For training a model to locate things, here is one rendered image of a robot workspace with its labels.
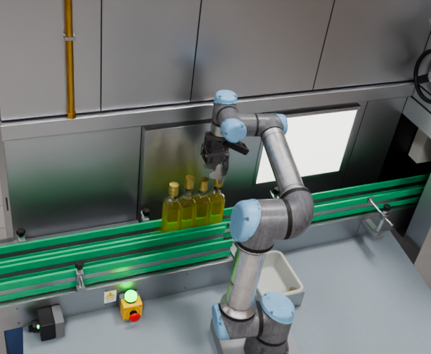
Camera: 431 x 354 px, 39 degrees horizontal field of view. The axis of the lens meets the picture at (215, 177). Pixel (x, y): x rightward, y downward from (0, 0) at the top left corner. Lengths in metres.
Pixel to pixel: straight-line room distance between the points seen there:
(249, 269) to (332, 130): 0.93
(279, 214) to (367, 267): 1.03
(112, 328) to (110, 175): 0.54
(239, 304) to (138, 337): 0.47
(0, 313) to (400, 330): 1.44
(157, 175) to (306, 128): 0.62
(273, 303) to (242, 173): 0.64
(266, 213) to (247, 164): 0.77
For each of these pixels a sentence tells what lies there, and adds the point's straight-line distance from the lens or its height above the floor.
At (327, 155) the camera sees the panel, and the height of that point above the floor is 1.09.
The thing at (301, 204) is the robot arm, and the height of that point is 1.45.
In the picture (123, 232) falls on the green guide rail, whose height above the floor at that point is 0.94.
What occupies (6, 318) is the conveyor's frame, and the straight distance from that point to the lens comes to 2.22.
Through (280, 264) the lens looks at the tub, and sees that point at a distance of 2.46.
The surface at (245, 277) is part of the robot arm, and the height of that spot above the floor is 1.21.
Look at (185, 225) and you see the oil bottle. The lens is 2.29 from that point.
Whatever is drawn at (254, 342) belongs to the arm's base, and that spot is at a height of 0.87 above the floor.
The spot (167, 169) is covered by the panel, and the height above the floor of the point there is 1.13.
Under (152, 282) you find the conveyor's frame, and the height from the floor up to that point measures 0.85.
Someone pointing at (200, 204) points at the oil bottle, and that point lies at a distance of 2.25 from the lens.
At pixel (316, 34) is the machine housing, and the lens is 2.28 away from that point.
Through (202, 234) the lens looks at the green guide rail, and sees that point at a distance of 2.31.
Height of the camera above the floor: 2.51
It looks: 37 degrees down
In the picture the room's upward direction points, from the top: 9 degrees clockwise
